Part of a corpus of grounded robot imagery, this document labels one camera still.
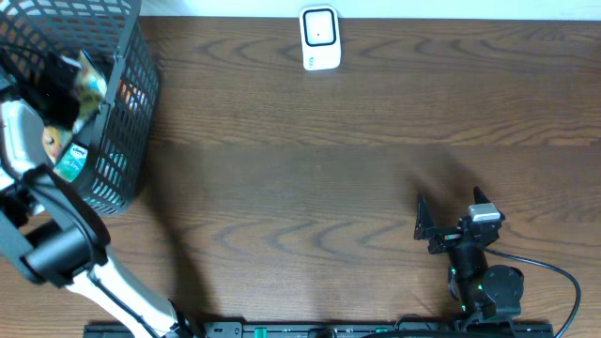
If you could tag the dark mesh plastic basket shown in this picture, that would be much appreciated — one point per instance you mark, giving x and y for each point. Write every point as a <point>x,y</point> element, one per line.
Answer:
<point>115,136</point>

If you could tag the white barcode scanner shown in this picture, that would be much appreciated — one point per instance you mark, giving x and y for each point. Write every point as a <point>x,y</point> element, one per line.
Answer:
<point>320,38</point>

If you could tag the green tissue pack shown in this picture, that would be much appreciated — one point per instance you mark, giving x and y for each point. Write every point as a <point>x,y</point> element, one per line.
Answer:
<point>72,163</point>

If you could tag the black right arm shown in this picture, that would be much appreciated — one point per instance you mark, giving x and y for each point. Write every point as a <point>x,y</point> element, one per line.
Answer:
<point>487,293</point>

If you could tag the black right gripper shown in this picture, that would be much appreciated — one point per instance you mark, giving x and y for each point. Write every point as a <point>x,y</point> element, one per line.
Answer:
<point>425,228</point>

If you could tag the yellow snack bag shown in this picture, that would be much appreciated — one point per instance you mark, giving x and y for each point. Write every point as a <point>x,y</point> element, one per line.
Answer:
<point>74,90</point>

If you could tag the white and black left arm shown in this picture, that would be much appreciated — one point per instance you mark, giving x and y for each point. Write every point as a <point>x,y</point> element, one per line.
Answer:
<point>50,235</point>

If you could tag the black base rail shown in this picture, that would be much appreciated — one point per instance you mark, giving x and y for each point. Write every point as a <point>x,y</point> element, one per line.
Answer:
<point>408,327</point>

